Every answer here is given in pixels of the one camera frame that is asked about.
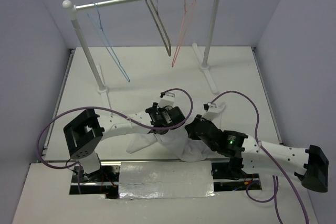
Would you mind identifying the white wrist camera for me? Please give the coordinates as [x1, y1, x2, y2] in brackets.
[202, 102, 226, 121]
[158, 92, 175, 108]

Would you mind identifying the silver foil sheet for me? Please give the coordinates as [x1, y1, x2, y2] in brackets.
[118, 161, 215, 199]

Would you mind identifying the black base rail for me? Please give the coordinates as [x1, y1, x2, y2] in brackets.
[69, 161, 262, 200]

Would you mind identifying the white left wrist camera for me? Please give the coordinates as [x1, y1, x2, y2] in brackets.
[158, 92, 175, 108]

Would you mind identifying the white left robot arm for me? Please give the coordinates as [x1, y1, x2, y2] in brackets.
[63, 104, 185, 181]

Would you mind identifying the pink wire hanger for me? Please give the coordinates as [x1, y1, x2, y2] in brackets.
[171, 0, 197, 68]

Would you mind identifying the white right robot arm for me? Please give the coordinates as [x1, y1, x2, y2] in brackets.
[185, 116, 329, 193]

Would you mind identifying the white t shirt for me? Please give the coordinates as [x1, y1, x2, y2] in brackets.
[126, 127, 212, 162]

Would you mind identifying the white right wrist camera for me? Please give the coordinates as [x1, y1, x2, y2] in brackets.
[202, 102, 226, 121]

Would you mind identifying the grey plastic hanger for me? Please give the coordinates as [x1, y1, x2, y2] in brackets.
[145, 0, 172, 57]

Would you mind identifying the blue wire hanger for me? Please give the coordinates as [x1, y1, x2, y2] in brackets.
[87, 2, 131, 82]

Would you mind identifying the white clothes rack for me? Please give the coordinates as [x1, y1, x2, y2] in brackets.
[62, 0, 226, 104]

